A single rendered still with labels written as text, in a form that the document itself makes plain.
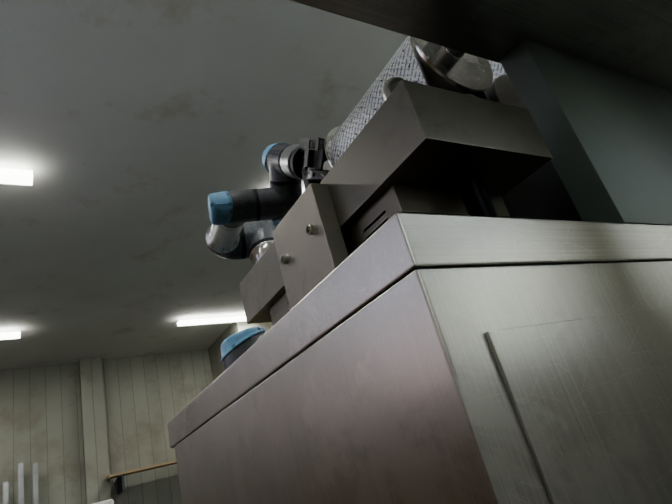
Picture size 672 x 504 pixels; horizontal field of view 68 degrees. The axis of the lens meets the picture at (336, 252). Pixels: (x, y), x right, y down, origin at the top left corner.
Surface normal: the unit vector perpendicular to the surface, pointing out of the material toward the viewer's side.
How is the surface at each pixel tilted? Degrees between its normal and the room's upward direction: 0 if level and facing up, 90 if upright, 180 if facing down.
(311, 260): 90
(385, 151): 90
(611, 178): 90
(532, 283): 90
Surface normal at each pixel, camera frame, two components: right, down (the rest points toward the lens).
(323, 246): -0.84, 0.00
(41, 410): 0.50, -0.47
